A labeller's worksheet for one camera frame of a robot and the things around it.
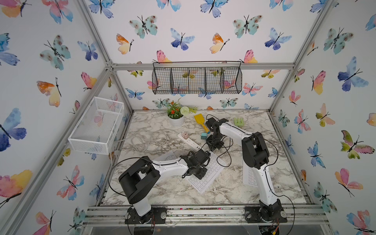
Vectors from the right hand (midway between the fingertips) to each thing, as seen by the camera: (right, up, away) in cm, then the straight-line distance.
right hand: (209, 148), depth 98 cm
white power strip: (-9, +2, 0) cm, 9 cm away
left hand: (-4, -12, -10) cm, 16 cm away
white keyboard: (-27, -5, -3) cm, 27 cm away
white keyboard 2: (+3, -10, -7) cm, 13 cm away
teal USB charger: (-3, +7, +8) cm, 11 cm away
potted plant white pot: (-22, +24, +1) cm, 32 cm away
